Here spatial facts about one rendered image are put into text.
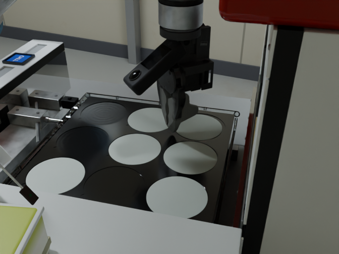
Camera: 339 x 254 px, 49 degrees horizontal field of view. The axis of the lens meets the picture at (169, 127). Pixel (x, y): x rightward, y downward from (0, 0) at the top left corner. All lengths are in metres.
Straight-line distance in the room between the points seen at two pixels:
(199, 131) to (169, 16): 0.25
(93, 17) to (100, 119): 2.72
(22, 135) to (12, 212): 0.42
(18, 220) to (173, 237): 0.18
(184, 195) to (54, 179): 0.22
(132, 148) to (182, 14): 0.27
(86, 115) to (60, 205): 0.35
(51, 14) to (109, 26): 0.61
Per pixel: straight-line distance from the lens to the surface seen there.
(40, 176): 0.69
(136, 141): 0.74
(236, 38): 3.01
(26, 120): 0.87
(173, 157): 0.70
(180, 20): 0.62
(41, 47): 1.08
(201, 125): 0.79
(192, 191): 0.63
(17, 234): 0.42
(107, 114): 0.84
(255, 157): 0.41
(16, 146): 0.82
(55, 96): 0.92
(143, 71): 0.65
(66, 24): 3.71
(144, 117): 0.82
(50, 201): 0.54
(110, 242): 0.48
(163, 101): 0.73
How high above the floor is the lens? 1.33
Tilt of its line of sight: 33 degrees down
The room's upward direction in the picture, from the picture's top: straight up
